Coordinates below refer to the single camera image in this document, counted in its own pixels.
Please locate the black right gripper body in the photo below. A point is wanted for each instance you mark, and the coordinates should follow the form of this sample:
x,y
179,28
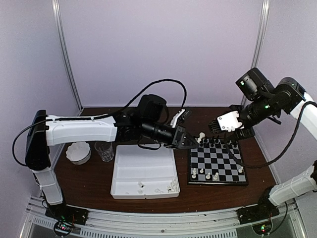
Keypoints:
x,y
261,108

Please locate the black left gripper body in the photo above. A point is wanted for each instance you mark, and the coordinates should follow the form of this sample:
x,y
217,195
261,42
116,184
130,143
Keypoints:
x,y
151,131

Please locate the white knight chess piece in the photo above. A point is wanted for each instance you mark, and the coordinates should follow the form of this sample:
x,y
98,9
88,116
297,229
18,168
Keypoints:
x,y
201,137

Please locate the black white chess board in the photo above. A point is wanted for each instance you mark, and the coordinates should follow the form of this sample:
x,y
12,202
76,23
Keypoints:
x,y
214,160

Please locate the white plastic compartment tray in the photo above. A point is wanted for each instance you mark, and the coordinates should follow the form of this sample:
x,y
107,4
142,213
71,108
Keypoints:
x,y
133,164

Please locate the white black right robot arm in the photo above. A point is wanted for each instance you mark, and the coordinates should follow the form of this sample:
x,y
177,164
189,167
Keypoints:
x,y
294,114

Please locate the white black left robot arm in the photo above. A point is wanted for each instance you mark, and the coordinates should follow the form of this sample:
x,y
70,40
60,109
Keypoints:
x,y
47,131

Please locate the row of black chess pieces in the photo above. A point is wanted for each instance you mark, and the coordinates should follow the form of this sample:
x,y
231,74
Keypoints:
x,y
217,142

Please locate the white scalloped bowl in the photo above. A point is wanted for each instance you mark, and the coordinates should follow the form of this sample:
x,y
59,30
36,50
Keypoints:
x,y
78,153

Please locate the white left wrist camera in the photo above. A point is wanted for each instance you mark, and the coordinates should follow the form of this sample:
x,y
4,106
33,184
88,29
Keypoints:
x,y
180,117

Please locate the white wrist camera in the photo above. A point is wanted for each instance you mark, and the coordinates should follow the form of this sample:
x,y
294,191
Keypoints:
x,y
227,122
180,117

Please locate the right aluminium frame post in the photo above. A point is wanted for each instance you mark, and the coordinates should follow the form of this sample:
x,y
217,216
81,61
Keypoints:
x,y
264,16

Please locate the aluminium frame post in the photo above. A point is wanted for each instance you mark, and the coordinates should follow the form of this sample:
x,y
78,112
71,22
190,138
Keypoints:
x,y
264,16
65,55

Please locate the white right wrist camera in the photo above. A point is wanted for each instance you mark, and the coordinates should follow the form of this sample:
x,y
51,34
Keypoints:
x,y
227,122

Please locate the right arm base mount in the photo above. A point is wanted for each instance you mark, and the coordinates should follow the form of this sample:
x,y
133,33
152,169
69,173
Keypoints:
x,y
259,217

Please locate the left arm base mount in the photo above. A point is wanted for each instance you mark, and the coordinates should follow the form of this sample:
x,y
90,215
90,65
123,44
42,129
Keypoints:
x,y
67,218

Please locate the front aluminium rail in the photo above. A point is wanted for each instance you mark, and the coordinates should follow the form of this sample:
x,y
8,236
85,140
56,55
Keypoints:
x,y
109,224

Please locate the left aluminium frame post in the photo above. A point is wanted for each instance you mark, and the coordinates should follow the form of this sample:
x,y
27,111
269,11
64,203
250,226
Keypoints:
x,y
65,55

